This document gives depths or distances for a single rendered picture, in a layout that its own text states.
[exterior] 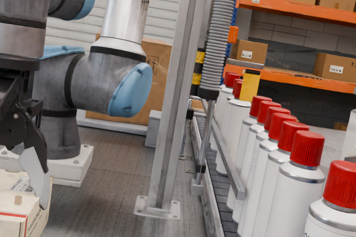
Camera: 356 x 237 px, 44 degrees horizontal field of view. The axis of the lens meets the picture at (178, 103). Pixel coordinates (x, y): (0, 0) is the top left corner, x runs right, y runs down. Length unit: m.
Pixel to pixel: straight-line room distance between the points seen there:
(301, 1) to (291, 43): 0.91
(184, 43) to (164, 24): 4.32
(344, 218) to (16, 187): 0.44
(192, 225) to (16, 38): 0.46
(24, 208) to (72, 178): 0.33
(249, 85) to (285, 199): 0.35
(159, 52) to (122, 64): 0.55
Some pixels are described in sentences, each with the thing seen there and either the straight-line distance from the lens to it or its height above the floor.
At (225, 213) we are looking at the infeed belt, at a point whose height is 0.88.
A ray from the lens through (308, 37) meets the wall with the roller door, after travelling 5.56.
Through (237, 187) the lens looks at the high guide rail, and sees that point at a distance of 0.67.
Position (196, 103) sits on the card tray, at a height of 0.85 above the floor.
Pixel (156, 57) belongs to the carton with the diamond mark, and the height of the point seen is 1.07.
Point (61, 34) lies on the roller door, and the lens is 5.22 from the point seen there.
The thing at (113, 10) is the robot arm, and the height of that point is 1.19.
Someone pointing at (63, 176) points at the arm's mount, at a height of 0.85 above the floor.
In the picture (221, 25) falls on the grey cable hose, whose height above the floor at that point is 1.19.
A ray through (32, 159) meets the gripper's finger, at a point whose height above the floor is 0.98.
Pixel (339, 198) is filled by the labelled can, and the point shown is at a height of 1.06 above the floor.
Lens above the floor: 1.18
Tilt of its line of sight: 10 degrees down
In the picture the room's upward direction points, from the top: 9 degrees clockwise
